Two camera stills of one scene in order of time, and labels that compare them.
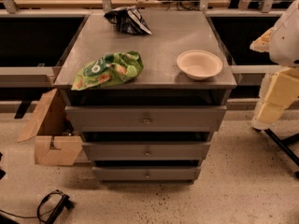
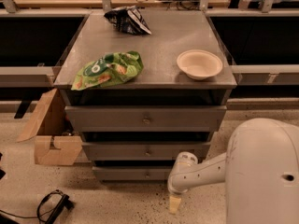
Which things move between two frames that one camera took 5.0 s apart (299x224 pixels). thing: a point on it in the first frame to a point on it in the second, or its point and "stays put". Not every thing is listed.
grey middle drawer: (150, 150) stays put
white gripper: (287, 42) to (177, 186)
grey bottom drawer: (147, 174) stays put
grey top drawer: (148, 119) stays put
